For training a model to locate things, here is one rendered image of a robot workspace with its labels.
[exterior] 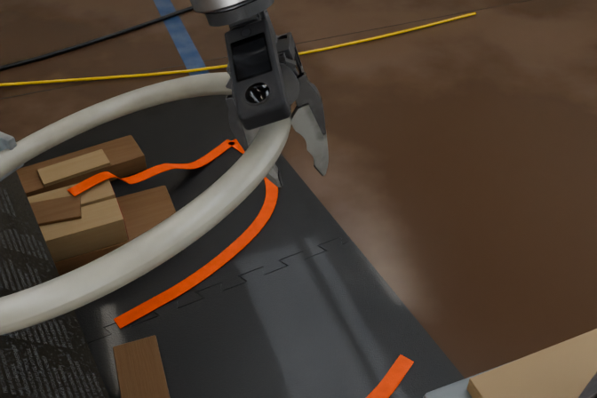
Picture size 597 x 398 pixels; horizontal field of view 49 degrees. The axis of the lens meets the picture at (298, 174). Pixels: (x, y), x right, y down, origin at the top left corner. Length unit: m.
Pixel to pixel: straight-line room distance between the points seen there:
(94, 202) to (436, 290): 1.17
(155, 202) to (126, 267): 1.82
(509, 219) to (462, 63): 1.12
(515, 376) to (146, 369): 1.14
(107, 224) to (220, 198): 1.62
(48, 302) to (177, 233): 0.11
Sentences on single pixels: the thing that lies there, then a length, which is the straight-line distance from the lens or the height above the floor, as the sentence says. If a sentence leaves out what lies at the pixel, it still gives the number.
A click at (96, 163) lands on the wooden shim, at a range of 2.59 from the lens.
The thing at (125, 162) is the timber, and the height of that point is 0.08.
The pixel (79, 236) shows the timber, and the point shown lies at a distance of 2.19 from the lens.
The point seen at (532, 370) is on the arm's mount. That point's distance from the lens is 0.98.
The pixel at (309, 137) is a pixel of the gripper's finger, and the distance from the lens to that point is 0.71.
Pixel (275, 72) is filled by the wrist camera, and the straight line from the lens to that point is 0.62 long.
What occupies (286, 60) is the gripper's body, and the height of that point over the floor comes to 1.32.
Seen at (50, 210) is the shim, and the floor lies 0.21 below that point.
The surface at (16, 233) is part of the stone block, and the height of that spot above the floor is 0.67.
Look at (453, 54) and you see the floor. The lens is 3.46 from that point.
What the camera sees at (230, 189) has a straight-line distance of 0.58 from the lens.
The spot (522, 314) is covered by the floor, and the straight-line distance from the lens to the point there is 2.22.
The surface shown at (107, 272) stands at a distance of 0.55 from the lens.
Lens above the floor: 1.65
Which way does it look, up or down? 40 degrees down
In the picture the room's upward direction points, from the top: straight up
